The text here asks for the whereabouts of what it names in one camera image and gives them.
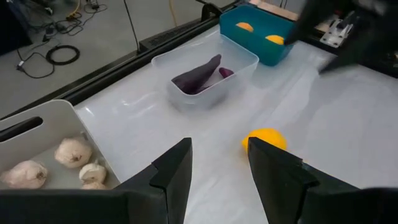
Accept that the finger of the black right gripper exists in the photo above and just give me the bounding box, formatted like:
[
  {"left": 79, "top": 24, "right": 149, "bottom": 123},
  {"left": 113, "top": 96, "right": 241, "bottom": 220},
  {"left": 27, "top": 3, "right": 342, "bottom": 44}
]
[
  {"left": 317, "top": 18, "right": 398, "bottom": 75},
  {"left": 284, "top": 0, "right": 335, "bottom": 46}
]

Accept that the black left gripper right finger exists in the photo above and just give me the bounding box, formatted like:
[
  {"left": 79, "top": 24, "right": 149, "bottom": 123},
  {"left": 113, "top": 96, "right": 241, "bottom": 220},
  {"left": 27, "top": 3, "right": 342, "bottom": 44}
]
[{"left": 248, "top": 136, "right": 358, "bottom": 224}]

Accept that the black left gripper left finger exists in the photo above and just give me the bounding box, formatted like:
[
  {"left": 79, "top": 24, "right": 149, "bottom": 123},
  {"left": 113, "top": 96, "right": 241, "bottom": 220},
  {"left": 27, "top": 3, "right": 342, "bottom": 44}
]
[{"left": 114, "top": 137, "right": 194, "bottom": 224}]

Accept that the yellow lemon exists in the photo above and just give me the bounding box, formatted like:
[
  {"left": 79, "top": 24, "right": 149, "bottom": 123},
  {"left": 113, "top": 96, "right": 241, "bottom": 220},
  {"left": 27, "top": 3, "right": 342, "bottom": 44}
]
[{"left": 241, "top": 127, "right": 288, "bottom": 154}]

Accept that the orange-yellow mango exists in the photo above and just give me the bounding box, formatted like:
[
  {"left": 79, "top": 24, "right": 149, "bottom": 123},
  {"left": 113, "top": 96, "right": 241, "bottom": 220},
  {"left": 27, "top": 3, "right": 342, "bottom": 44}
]
[{"left": 235, "top": 21, "right": 254, "bottom": 33}]

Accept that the small white garlic bulb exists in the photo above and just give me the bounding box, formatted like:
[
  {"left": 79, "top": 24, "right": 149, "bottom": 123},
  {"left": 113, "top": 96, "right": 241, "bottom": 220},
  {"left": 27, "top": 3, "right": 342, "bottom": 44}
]
[{"left": 78, "top": 161, "right": 108, "bottom": 184}]

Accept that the beige garlic bulb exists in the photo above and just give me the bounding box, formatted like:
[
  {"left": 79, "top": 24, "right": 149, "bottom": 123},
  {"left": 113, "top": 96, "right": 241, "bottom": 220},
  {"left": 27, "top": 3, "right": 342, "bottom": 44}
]
[
  {"left": 0, "top": 160, "right": 49, "bottom": 190},
  {"left": 81, "top": 181, "right": 108, "bottom": 190},
  {"left": 54, "top": 136, "right": 93, "bottom": 169}
]

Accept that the large purple eggplant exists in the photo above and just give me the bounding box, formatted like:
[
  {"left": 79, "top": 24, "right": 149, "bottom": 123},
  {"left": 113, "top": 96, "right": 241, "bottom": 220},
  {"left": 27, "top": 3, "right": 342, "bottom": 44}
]
[{"left": 171, "top": 54, "right": 223, "bottom": 95}]

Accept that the small purple eggplant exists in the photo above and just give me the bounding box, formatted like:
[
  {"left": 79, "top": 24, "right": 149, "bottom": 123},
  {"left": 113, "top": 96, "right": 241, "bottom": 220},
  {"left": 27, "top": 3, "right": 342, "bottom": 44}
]
[{"left": 218, "top": 67, "right": 235, "bottom": 79}]

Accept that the plywood side board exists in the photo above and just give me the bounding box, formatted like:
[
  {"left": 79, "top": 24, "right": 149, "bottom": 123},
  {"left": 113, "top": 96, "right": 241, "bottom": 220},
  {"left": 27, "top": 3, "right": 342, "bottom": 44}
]
[{"left": 248, "top": 0, "right": 301, "bottom": 22}]

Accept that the teal plastic basket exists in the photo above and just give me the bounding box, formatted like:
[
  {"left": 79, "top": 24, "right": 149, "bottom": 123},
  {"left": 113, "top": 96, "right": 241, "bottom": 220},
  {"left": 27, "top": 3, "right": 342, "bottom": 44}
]
[{"left": 219, "top": 4, "right": 297, "bottom": 67}]

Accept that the clear plastic basket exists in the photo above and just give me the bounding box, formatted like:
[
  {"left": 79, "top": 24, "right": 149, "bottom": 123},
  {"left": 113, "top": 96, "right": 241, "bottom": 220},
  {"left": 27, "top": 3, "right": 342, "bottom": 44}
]
[{"left": 150, "top": 33, "right": 260, "bottom": 113}]

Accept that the grey plastic basket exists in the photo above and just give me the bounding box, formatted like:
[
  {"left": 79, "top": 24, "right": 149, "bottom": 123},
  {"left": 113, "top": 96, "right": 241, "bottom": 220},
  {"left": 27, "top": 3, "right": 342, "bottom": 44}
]
[{"left": 0, "top": 99, "right": 122, "bottom": 190}]

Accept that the silver metal bracket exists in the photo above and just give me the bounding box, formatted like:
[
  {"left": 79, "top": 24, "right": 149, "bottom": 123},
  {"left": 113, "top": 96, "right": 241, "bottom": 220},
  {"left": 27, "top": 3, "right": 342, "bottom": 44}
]
[{"left": 319, "top": 11, "right": 355, "bottom": 49}]

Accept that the yellow cable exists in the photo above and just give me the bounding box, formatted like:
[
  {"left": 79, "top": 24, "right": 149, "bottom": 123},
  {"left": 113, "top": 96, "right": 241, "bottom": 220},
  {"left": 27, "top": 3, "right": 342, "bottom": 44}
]
[{"left": 167, "top": 0, "right": 178, "bottom": 28}]

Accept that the long black cable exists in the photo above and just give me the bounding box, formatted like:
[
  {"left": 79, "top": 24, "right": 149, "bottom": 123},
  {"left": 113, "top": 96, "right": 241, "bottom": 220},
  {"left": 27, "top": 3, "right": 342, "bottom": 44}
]
[{"left": 123, "top": 0, "right": 140, "bottom": 52}]

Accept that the coiled black cable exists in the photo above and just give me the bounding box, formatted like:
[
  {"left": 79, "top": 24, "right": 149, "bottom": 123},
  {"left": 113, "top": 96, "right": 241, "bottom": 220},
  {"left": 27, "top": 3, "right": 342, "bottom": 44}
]
[{"left": 45, "top": 44, "right": 81, "bottom": 67}]

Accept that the thin black cable with plug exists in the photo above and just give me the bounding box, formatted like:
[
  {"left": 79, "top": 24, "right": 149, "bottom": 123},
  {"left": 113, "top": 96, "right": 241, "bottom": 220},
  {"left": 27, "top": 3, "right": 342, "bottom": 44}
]
[{"left": 15, "top": 46, "right": 56, "bottom": 80}]

